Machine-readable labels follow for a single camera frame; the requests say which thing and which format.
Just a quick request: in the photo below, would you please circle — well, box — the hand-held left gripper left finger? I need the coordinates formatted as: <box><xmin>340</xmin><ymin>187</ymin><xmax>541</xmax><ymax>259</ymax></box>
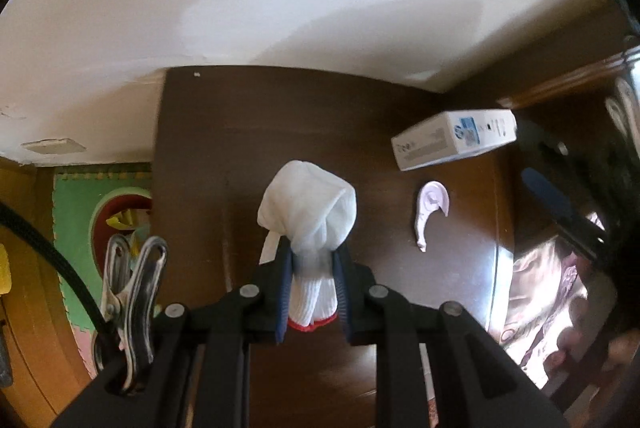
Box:
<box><xmin>50</xmin><ymin>239</ymin><xmax>295</xmax><ymax>428</ymax></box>

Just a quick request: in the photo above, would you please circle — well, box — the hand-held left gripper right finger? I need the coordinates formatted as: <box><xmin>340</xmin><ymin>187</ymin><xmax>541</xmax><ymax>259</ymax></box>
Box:
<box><xmin>332</xmin><ymin>244</ymin><xmax>568</xmax><ymax>428</ymax></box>

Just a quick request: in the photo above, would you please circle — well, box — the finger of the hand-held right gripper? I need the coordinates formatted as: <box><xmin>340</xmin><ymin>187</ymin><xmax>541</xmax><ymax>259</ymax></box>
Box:
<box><xmin>520</xmin><ymin>168</ymin><xmax>609</xmax><ymax>249</ymax></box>
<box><xmin>514</xmin><ymin>119</ymin><xmax>582</xmax><ymax>165</ymax></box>

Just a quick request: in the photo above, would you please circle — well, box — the white sock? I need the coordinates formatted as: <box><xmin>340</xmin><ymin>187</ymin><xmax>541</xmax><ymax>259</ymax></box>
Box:
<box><xmin>257</xmin><ymin>160</ymin><xmax>358</xmax><ymax>334</ymax></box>

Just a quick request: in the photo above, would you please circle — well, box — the colourful printed packet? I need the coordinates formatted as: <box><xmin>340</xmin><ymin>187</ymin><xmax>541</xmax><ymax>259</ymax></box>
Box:
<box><xmin>106</xmin><ymin>209</ymin><xmax>153</xmax><ymax>259</ymax></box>

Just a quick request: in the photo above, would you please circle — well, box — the brown wooden bed headboard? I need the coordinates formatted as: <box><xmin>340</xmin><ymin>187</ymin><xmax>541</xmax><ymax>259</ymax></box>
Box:
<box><xmin>450</xmin><ymin>50</ymin><xmax>640</xmax><ymax>119</ymax></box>

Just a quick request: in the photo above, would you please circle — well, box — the silver metal spring clip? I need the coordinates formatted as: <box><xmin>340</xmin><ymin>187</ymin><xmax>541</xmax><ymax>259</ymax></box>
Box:
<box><xmin>94</xmin><ymin>235</ymin><xmax>168</xmax><ymax>395</ymax></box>
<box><xmin>604</xmin><ymin>42</ymin><xmax>640</xmax><ymax>149</ymax></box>

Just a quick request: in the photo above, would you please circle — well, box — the white blue box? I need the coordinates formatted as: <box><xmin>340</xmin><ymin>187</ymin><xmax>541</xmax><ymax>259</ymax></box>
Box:
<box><xmin>391</xmin><ymin>109</ymin><xmax>518</xmax><ymax>172</ymax></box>

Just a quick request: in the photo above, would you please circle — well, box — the pink checked bedsheet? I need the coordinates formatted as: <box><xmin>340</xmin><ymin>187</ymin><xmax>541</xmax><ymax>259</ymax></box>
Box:
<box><xmin>500</xmin><ymin>218</ymin><xmax>613</xmax><ymax>389</ymax></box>

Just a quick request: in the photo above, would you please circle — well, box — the pale pink plastic hook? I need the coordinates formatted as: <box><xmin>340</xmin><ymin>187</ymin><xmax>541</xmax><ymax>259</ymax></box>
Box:
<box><xmin>414</xmin><ymin>180</ymin><xmax>449</xmax><ymax>253</ymax></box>

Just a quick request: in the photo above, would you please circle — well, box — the dark wooden nightstand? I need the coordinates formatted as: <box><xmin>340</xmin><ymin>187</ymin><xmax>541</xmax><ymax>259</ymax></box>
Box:
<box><xmin>150</xmin><ymin>66</ymin><xmax>518</xmax><ymax>428</ymax></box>

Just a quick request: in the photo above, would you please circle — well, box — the green foam mat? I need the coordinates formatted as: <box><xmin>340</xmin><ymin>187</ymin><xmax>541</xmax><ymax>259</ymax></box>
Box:
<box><xmin>52</xmin><ymin>163</ymin><xmax>153</xmax><ymax>334</ymax></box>

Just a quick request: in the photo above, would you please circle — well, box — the yellow cloth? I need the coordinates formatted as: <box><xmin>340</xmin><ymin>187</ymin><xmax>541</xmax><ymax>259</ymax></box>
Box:
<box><xmin>0</xmin><ymin>243</ymin><xmax>11</xmax><ymax>296</ymax></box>

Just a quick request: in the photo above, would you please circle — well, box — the black braided cable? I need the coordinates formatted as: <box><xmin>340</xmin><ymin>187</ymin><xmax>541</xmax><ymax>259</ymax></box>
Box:
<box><xmin>0</xmin><ymin>200</ymin><xmax>118</xmax><ymax>344</ymax></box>

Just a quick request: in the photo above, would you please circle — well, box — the white wall socket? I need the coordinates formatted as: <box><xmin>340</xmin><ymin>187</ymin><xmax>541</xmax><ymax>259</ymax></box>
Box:
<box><xmin>21</xmin><ymin>138</ymin><xmax>87</xmax><ymax>155</ymax></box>

